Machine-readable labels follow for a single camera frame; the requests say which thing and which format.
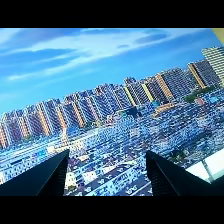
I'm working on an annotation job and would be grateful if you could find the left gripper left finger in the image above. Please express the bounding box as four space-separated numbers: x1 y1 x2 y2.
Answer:
0 148 71 197

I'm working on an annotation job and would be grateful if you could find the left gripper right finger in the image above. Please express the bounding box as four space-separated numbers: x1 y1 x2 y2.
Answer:
145 150 224 197

